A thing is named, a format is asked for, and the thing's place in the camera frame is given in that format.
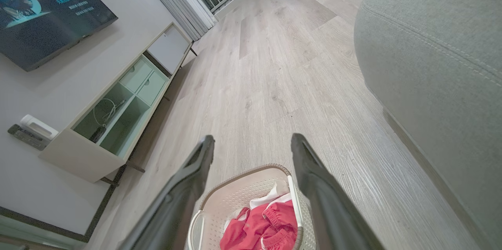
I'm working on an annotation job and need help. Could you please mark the white wall-mounted device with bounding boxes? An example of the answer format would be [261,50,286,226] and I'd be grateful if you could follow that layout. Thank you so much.
[20,114,59,141]

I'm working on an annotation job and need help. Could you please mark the grey fabric sofa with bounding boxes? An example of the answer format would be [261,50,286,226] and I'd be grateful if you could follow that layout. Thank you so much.
[354,0,502,250]

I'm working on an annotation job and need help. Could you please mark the small black device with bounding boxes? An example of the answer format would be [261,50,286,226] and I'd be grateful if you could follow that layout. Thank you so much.
[89,125,107,143]

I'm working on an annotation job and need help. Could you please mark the flat screen television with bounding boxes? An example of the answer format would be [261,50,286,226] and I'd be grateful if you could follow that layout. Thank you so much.
[0,0,118,72]

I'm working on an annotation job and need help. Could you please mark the white cable loop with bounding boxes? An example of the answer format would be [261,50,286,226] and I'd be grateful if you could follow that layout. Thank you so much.
[93,98,127,127]

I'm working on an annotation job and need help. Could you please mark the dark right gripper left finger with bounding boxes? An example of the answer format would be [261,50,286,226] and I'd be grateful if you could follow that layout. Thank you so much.
[118,135,215,250]

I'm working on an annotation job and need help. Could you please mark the cream perforated laundry basket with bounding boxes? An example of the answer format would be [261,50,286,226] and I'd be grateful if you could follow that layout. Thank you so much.
[187,164,316,250]

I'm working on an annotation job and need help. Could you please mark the white and green TV cabinet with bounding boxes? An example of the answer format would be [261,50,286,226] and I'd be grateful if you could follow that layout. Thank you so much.
[38,23,198,186]

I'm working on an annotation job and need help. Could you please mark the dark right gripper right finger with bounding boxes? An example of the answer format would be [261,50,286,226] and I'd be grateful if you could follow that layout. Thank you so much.
[291,133,387,250]

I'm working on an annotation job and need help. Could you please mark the red white garment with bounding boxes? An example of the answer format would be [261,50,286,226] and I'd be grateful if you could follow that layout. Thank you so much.
[220,181,298,250]

